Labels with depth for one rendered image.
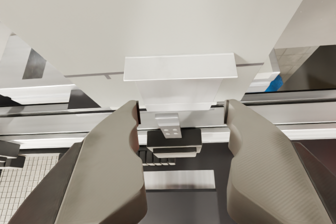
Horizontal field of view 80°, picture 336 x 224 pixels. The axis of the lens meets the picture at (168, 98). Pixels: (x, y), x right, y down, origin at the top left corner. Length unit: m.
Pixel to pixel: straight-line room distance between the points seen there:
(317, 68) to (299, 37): 0.34
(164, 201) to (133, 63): 0.16
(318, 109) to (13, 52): 0.62
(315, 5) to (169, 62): 0.25
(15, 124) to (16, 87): 0.34
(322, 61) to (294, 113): 0.21
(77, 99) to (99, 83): 0.10
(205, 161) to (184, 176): 0.51
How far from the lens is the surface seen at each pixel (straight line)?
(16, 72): 0.36
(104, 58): 0.17
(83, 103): 0.30
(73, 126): 0.59
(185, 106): 0.26
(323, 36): 0.43
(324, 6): 0.37
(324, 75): 0.71
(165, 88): 0.21
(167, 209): 0.25
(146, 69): 0.16
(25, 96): 0.38
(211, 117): 0.51
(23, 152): 0.84
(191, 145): 0.44
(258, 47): 0.17
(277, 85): 2.45
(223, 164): 0.77
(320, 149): 0.89
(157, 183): 0.26
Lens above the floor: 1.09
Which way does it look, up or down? 23 degrees down
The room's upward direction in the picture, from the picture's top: 179 degrees clockwise
